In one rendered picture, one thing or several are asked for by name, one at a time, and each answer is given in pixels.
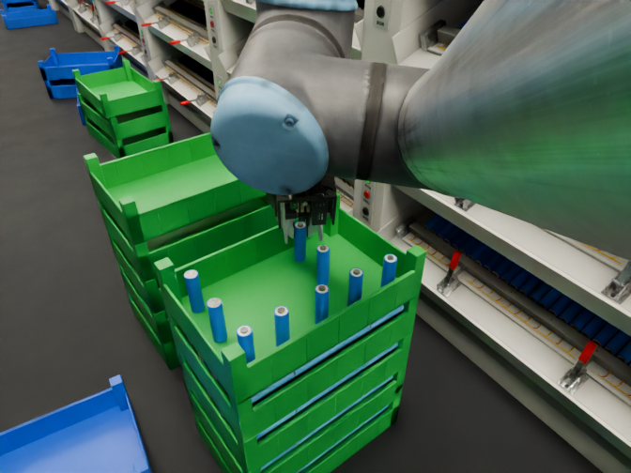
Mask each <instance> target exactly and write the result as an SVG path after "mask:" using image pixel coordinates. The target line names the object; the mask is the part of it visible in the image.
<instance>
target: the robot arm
mask: <svg viewBox="0 0 631 473"><path fill-rule="evenodd" d="M255 8H256V20H255V25H254V28H253V30H252V32H251V34H250V36H249V37H248V39H247V41H246V43H245V45H244V47H243V50H242V52H241V54H240V56H239V59H238V61H237V63H236V65H235V67H234V69H233V71H232V73H231V75H230V77H229V79H228V81H227V83H226V84H225V85H224V86H223V87H222V89H221V90H220V93H219V95H218V98H217V104H216V109H215V112H214V114H213V117H212V119H211V125H210V135H211V141H212V144H213V147H214V149H215V152H216V154H217V156H218V157H219V159H220V161H221V162H222V164H223V165H224V166H225V167H226V169H227V170H228V171H229V172H230V173H231V174H232V175H234V176H235V177H236V178H238V179H239V180H240V181H242V182H243V183H245V184H247V185H248V186H250V187H252V188H254V189H257V190H259V191H263V192H265V193H266V198H267V201H268V203H269V204H270V205H271V206H272V207H273V209H274V211H275V217H276V220H277V221H278V226H279V229H281V227H282V229H283V230H284V235H285V243H286V244H287V235H289V236H290V237H291V238H295V223H294V220H295V219H296V218H299V221H306V232H307V236H308V237H310V236H311V235H312V234H313V233H314V232H315V231H316V230H317V232H318V236H319V239H320V241H322V240H323V227H322V225H324V224H326V222H327V217H329V216H331V224H332V225H334V222H335V212H336V203H337V194H336V185H335V180H334V177H341V178H347V179H354V180H356V179H359V180H365V181H371V182H377V183H384V184H391V185H397V186H404V187H410V188H416V189H423V190H429V191H435V192H437V193H440V194H443V195H447V196H451V197H455V198H463V199H466V200H469V201H471V202H473V203H476V204H478V205H481V206H485V207H488V208H491V209H493V210H496V211H499V212H500V213H503V214H506V215H508V216H511V217H514V218H517V219H519V220H522V221H525V222H528V223H531V224H533V225H536V226H539V227H541V228H544V229H547V230H548V231H551V232H554V233H556V234H559V235H562V236H564V237H569V238H571V239H573V240H576V241H578V242H581V243H584V244H586V245H589V246H592V247H594V248H596V249H599V250H601V251H604V252H608V253H611V254H614V255H616V256H619V257H622V258H623V259H626V260H629V261H631V0H484V2H483V3H482V4H481V5H480V6H479V7H478V8H477V10H476V11H475V12H474V14H473V15H472V16H471V18H470V19H469V20H468V22H467V23H466V24H465V26H464V27H463V28H462V30H461V31H460V32H459V33H458V35H457V36H456V37H455V39H454V40H453V42H452V43H451V44H450V45H449V47H448V48H447V49H446V51H445V52H444V53H443V55H442V56H441V57H440V58H439V60H438V61H437V63H436V64H435V65H434V67H432V68H431V69H424V68H416V67H409V66H401V65H395V64H386V63H378V62H368V61H361V60H354V59H350V58H351V49H352V39H353V30H354V20H355V10H356V9H358V3H357V1H356V0H255ZM332 206H333V208H332Z"/></svg>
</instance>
